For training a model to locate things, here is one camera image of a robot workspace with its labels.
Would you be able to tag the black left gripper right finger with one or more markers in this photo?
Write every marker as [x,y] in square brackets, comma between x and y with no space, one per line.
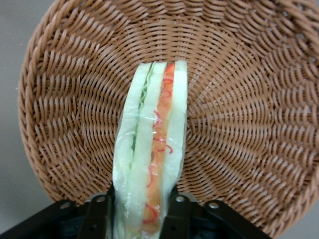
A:
[179,216]

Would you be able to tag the triangle sandwich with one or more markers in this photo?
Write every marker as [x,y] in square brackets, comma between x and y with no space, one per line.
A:
[149,139]

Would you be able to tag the brown round wicker basket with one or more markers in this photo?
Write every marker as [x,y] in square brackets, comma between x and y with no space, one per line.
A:
[236,112]

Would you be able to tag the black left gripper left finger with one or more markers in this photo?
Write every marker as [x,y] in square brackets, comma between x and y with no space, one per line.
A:
[98,216]

